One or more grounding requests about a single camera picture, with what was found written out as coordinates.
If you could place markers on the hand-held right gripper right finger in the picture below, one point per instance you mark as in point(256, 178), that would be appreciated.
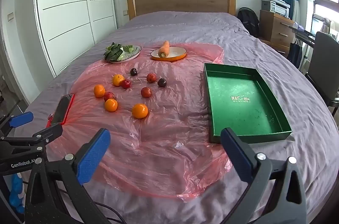
point(235, 155)

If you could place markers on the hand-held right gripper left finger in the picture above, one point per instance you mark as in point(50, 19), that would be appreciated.
point(94, 155)

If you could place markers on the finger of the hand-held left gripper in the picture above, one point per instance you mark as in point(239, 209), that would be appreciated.
point(21, 118)
point(50, 134)

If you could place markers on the orange mandarin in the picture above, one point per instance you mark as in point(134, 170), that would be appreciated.
point(140, 111)
point(99, 91)
point(118, 80)
point(111, 105)

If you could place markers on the green cardboard box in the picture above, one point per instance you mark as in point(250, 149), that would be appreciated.
point(238, 86)

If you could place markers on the dark purple plum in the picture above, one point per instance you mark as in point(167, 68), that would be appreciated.
point(133, 71)
point(161, 82)

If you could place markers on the person's left hand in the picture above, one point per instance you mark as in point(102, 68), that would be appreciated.
point(17, 192)

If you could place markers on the smartphone with red case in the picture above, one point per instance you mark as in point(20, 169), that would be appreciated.
point(62, 109)

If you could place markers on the pink plastic sheet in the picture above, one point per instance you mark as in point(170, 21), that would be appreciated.
point(159, 147)

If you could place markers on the dark leafy bok choy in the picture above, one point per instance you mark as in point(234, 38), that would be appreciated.
point(112, 52)

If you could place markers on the white plate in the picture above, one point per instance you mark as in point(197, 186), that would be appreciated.
point(133, 54)

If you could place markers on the small pale bok choy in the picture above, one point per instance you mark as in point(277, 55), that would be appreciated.
point(129, 48)

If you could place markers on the white wardrobe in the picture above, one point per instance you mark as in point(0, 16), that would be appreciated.
point(66, 15)

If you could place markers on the dark tote bag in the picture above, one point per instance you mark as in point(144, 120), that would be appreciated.
point(294, 53)

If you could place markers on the orange oval dish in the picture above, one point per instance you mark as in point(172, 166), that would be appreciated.
point(176, 53)

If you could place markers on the carrot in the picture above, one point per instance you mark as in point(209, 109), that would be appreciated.
point(164, 48)

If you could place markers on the grey office chair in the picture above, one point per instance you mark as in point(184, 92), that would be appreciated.
point(321, 54)

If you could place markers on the wooden drawer chest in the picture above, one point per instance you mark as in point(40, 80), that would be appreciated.
point(275, 28)

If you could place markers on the black backpack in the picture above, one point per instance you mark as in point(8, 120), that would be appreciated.
point(247, 20)

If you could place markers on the dark desk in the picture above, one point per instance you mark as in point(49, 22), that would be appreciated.
point(302, 34)

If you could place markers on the bed with purple sheet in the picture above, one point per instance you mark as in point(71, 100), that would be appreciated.
point(185, 25)

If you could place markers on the laptop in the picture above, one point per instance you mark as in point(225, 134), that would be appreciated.
point(317, 24)

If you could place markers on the white printer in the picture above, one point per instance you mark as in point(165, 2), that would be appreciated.
point(275, 5)

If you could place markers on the wooden headboard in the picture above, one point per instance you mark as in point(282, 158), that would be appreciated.
point(180, 1)

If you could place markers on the light switch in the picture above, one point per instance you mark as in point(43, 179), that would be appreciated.
point(10, 16)

